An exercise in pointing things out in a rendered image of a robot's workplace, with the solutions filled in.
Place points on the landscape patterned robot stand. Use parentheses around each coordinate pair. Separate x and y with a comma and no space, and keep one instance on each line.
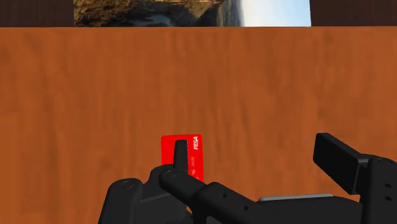
(186,12)

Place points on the red plastic card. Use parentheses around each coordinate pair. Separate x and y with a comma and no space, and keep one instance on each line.
(195,158)

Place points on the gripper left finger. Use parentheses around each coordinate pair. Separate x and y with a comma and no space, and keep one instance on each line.
(186,189)

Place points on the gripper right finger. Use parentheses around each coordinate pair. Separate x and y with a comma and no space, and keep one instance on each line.
(338,161)

